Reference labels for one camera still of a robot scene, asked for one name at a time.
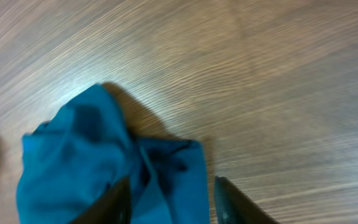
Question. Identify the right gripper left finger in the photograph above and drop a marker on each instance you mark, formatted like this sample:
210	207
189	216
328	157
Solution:
114	207

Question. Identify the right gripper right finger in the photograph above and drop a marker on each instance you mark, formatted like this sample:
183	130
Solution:
234	207

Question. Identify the blue polo shirt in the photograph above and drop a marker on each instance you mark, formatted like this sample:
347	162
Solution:
74	159

